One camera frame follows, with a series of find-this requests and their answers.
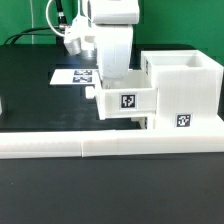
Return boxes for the white L-shaped fence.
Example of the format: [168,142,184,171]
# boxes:
[0,128,224,159]

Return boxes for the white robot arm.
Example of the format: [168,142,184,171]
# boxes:
[64,0,140,81]

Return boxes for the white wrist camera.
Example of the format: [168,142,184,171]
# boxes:
[64,16,95,55]

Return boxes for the white tag sheet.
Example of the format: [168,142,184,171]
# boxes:
[50,69,97,85]

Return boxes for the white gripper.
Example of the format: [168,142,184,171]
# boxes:
[95,25,133,81]

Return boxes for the black cable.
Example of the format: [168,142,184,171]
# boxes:
[3,0,73,46]

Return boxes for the white drawer with tag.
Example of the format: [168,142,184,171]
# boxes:
[131,115,154,130]

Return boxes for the white drawer cabinet box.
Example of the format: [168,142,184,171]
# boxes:
[141,50,223,129]

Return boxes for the white cable loop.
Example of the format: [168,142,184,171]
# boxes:
[45,0,68,38]

